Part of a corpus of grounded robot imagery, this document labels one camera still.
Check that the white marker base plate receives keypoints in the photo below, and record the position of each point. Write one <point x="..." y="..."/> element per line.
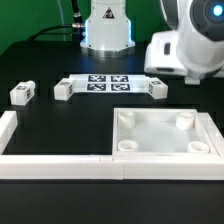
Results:
<point x="104" y="83"/>

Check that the white square table top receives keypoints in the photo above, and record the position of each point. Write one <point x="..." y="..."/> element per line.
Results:
<point x="144" y="132"/>

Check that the white U-shaped obstacle fence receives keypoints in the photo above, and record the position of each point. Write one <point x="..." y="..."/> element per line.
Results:
<point x="109" y="166"/>

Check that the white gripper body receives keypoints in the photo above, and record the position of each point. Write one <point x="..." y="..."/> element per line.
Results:
<point x="161" y="58"/>

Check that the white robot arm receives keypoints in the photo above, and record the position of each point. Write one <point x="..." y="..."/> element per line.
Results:
<point x="193" y="47"/>

